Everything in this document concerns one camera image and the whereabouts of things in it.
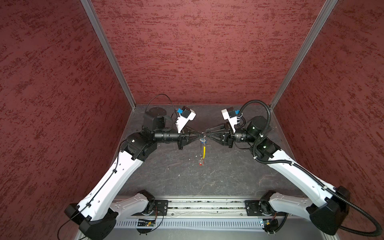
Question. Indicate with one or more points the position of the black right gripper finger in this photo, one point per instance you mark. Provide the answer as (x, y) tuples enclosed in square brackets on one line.
[(217, 139), (221, 129)]

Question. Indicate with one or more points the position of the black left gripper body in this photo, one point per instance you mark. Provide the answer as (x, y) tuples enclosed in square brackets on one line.
[(181, 138)]

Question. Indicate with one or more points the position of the silver keyring with keys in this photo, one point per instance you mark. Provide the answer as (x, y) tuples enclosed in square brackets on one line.
[(203, 142)]

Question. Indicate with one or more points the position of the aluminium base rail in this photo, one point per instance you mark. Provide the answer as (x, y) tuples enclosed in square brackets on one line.
[(207, 207)]

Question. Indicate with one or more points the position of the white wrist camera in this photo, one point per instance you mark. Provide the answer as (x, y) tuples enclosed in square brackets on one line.
[(185, 114), (231, 115)]

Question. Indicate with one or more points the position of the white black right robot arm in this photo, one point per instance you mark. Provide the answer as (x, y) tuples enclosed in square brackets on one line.
[(325, 205)]

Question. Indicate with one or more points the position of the yellow capped key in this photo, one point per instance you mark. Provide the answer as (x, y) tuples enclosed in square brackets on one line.
[(203, 152)]

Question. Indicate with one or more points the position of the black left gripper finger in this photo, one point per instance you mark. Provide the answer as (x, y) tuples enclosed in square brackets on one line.
[(194, 133), (196, 138)]

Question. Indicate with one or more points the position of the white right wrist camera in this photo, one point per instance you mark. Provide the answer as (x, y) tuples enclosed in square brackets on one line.
[(231, 115)]

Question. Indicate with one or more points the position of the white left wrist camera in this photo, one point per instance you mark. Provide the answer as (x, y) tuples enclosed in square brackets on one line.
[(185, 114)]

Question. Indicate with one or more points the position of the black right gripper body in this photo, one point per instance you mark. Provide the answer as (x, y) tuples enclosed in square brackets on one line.
[(230, 140)]

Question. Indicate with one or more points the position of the aluminium corner post left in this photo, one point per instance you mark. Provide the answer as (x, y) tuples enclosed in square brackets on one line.
[(97, 26)]

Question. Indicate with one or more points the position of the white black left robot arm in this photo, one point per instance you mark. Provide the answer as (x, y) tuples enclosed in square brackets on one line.
[(97, 214)]

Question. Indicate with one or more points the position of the aluminium corner post right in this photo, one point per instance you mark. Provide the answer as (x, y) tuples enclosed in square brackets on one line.
[(317, 26)]

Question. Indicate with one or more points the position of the aluminium corner post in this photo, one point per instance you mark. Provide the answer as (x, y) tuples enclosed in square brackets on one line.
[(97, 26), (317, 26)]

